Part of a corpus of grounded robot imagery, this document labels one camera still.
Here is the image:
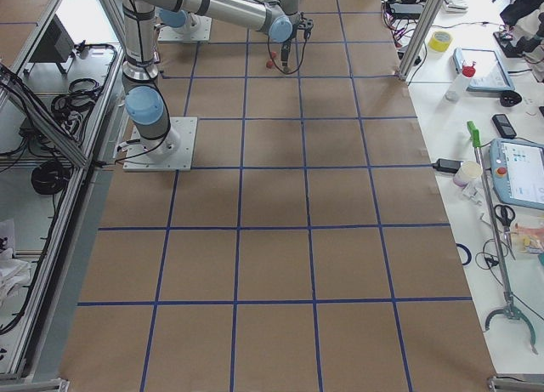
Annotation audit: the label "reacher grabber tool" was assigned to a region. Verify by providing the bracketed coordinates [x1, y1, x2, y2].
[467, 121, 538, 355]

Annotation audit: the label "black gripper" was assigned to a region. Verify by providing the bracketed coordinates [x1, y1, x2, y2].
[280, 30, 297, 69]

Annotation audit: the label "yellow tape roll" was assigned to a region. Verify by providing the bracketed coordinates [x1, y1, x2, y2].
[428, 31, 452, 53]

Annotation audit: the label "black scissors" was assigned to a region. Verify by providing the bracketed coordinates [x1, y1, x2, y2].
[493, 204, 516, 259]

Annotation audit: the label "teach pendant far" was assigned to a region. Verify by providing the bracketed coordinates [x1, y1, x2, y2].
[452, 48, 515, 93]

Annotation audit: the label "clear bottle red cap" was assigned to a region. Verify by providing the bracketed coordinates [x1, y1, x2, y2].
[445, 62, 476, 102]

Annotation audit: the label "aluminium frame post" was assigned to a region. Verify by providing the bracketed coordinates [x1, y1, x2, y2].
[398, 0, 444, 81]

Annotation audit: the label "teach pendant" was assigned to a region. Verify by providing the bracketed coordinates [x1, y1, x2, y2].
[452, 48, 515, 93]
[489, 139, 543, 210]

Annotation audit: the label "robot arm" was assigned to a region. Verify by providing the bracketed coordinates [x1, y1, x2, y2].
[122, 0, 305, 154]

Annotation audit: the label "black power adapter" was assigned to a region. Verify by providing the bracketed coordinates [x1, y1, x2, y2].
[387, 3, 424, 20]

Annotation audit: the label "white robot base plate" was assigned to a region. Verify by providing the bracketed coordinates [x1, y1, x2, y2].
[122, 116, 198, 172]

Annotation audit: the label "white paper cup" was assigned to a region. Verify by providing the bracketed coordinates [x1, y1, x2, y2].
[452, 161, 483, 187]

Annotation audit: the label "teach pendant near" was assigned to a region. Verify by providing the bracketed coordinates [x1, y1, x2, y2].
[489, 139, 543, 210]

